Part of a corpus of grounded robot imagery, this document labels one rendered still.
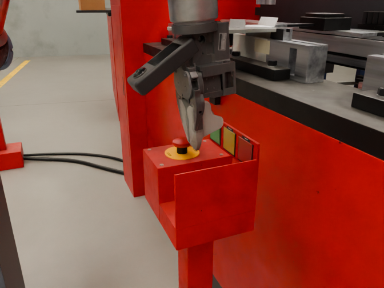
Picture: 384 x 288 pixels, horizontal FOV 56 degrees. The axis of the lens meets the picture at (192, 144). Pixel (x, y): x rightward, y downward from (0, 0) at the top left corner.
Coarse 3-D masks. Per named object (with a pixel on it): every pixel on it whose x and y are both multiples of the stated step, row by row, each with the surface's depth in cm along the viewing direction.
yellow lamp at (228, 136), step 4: (224, 128) 73; (224, 132) 73; (228, 132) 71; (232, 132) 70; (224, 136) 73; (228, 136) 72; (232, 136) 70; (224, 140) 73; (228, 140) 72; (232, 140) 70; (224, 144) 74; (228, 144) 72; (232, 144) 70; (228, 148) 72; (232, 148) 71; (232, 152) 71
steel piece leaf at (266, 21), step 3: (261, 18) 111; (264, 18) 110; (267, 18) 108; (270, 18) 107; (273, 18) 106; (276, 18) 105; (261, 21) 111; (264, 21) 110; (267, 21) 108; (270, 21) 107; (273, 21) 106; (276, 21) 105; (258, 24) 112; (261, 24) 110; (264, 24) 109; (267, 24) 108; (270, 24) 107; (273, 24) 105
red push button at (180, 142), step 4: (176, 140) 72; (180, 140) 72; (184, 140) 72; (176, 144) 72; (180, 144) 71; (184, 144) 71; (188, 144) 72; (180, 148) 72; (184, 148) 72; (180, 152) 73; (184, 152) 73
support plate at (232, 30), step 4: (168, 28) 106; (232, 28) 101; (236, 28) 101; (240, 28) 101; (248, 28) 101; (252, 28) 101; (256, 28) 101; (260, 28) 101; (264, 28) 101; (268, 28) 101; (272, 28) 101; (232, 32) 96; (236, 32) 96; (240, 32) 97; (244, 32) 97; (248, 32) 98; (252, 32) 98; (256, 32) 98; (260, 32) 99; (264, 32) 99
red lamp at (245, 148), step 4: (240, 140) 67; (244, 140) 66; (240, 144) 67; (244, 144) 66; (248, 144) 65; (240, 148) 68; (244, 148) 66; (248, 148) 65; (240, 152) 68; (244, 152) 66; (248, 152) 65; (240, 156) 68; (244, 156) 67; (248, 156) 65; (244, 160) 67; (248, 160) 66
